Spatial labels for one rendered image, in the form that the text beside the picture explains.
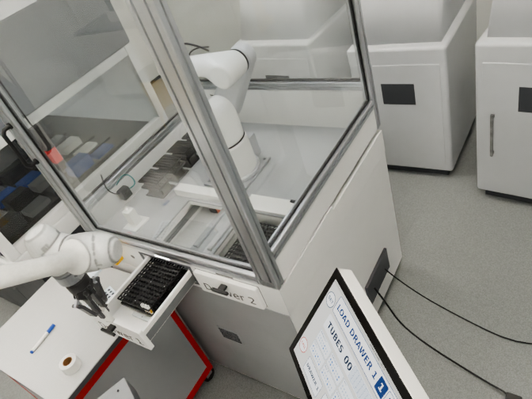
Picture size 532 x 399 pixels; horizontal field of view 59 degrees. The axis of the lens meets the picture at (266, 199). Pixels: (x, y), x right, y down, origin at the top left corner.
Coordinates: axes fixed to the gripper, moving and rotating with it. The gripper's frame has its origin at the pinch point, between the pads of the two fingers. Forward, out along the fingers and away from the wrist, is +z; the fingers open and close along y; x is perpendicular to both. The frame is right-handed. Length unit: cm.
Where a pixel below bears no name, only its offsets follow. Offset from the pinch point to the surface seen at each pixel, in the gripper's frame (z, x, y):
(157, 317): 11.3, -11.4, 8.3
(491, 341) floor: 99, -121, 69
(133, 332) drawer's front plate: 7.1, -8.7, -1.1
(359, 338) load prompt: -17, -92, -7
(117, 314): 15.7, 11.1, 9.7
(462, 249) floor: 99, -107, 125
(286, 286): 8, -58, 23
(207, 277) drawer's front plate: 7.1, -26.9, 24.3
